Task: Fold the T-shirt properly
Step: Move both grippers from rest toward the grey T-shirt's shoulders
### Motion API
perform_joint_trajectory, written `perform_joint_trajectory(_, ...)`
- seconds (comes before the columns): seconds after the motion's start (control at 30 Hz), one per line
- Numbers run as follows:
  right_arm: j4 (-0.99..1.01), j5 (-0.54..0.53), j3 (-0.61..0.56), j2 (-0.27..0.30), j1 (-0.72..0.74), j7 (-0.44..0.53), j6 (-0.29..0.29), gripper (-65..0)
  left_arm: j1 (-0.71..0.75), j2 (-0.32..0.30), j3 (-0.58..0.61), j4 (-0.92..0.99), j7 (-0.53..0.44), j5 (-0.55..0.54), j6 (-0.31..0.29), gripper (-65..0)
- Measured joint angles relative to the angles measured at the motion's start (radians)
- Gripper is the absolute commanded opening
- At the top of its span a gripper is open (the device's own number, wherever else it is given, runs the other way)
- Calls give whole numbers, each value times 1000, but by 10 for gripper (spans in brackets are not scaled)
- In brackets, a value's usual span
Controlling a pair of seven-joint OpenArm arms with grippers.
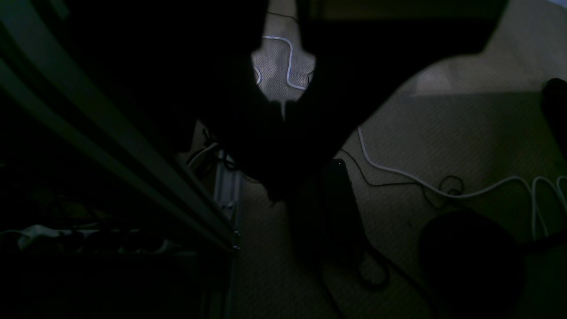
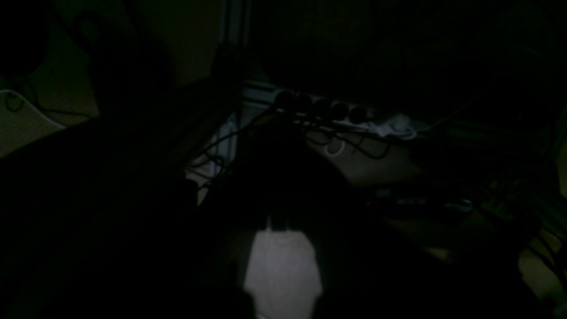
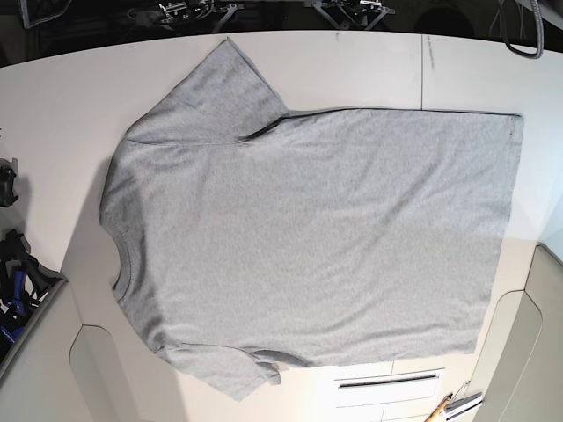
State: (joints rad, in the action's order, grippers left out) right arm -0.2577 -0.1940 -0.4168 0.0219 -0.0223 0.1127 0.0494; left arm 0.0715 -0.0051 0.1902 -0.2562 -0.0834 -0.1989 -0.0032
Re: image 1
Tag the white power strip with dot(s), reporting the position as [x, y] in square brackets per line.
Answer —
[80, 240]

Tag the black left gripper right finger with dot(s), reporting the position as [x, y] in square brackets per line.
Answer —
[364, 51]

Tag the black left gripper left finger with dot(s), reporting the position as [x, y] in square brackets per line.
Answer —
[182, 59]

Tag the aluminium table frame rail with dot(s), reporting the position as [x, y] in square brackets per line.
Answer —
[63, 106]

